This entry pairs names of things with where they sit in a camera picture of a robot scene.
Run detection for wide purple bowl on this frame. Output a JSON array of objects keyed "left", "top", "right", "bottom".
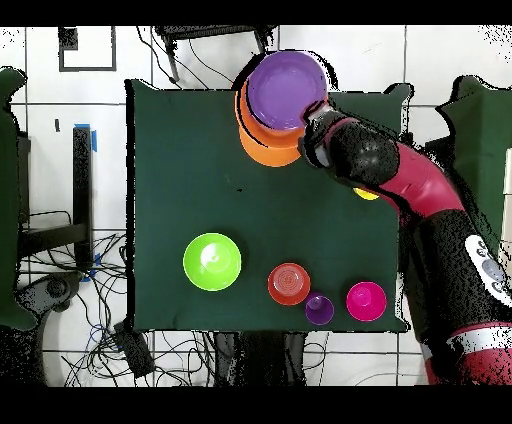
[{"left": 245, "top": 50, "right": 329, "bottom": 132}]

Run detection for large orange bowl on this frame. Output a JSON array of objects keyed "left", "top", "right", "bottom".
[
  {"left": 238, "top": 131, "right": 304, "bottom": 168},
  {"left": 234, "top": 81, "right": 309, "bottom": 150}
]

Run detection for green bowl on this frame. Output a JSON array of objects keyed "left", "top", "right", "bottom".
[{"left": 182, "top": 232, "right": 243, "bottom": 292}]

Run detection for black metal stand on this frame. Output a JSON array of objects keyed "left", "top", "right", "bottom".
[{"left": 153, "top": 25, "right": 277, "bottom": 83}]

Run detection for dark green tablecloth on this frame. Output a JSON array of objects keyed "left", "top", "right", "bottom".
[{"left": 125, "top": 78, "right": 413, "bottom": 335}]

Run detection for neighbouring green table cloth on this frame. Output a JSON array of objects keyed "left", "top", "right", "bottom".
[
  {"left": 0, "top": 67, "right": 39, "bottom": 331},
  {"left": 433, "top": 75, "right": 512, "bottom": 241}
]

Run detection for small red-orange bowl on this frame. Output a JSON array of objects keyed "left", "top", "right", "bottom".
[{"left": 266, "top": 262, "right": 312, "bottom": 307}]

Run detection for pink bowl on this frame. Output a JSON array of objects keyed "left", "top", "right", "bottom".
[{"left": 345, "top": 280, "right": 389, "bottom": 323}]

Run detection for purple cup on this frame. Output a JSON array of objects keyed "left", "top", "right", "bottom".
[{"left": 304, "top": 291, "right": 336, "bottom": 326}]

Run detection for black beam with blue tape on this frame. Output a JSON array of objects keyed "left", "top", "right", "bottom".
[{"left": 17, "top": 123, "right": 98, "bottom": 273}]

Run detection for black power strip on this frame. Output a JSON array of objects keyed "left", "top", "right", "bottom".
[{"left": 112, "top": 321, "right": 156, "bottom": 379}]

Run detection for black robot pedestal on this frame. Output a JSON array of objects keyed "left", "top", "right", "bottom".
[{"left": 211, "top": 331, "right": 309, "bottom": 387}]

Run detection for bundle of floor cables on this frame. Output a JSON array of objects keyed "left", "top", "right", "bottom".
[{"left": 19, "top": 209, "right": 217, "bottom": 387}]

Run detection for grey pedestal foot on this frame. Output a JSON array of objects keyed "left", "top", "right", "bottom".
[{"left": 15, "top": 271, "right": 85, "bottom": 321}]

